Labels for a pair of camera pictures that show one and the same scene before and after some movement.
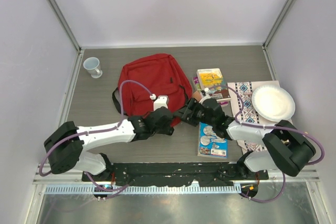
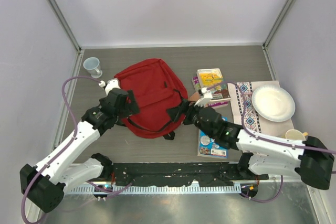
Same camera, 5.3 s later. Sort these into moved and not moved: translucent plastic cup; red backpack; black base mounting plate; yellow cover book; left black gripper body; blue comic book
Moved: red backpack; left black gripper body
Not moved: blue comic book; black base mounting plate; yellow cover book; translucent plastic cup
